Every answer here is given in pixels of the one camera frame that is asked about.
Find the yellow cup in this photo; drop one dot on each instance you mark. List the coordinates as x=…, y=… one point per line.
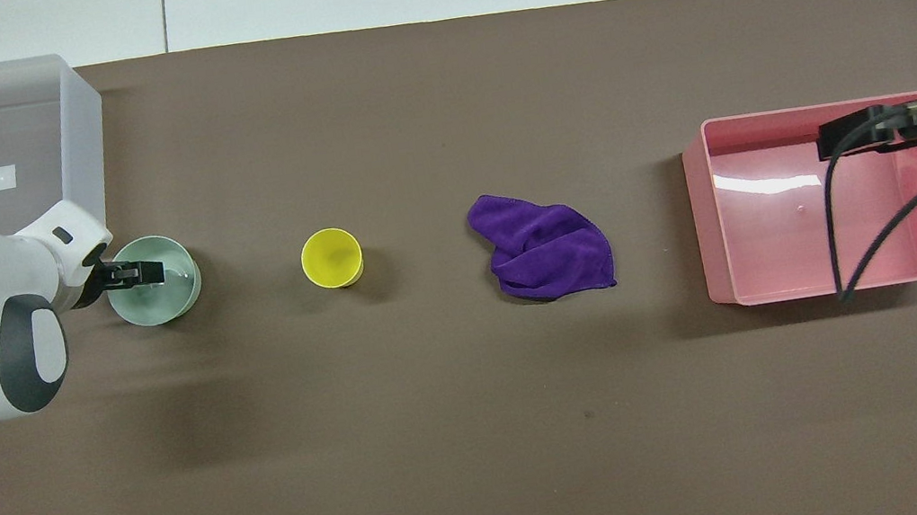
x=329, y=257

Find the purple cloth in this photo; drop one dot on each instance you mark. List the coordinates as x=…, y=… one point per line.
x=548, y=249

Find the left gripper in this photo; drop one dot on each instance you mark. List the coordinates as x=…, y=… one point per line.
x=98, y=277

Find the pink plastic bin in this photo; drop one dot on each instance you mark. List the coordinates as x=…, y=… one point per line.
x=783, y=236

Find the pale green cup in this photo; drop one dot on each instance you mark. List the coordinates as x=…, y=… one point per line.
x=156, y=303

